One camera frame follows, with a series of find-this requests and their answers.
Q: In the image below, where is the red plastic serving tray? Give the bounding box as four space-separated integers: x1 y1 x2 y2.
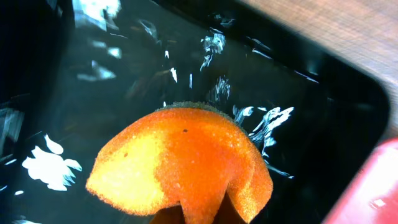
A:
323 138 397 224

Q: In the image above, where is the black rectangular water tray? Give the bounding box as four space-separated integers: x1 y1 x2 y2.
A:
1 0 390 223

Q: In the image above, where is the orange sponge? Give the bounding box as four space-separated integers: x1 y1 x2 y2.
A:
86 102 273 223

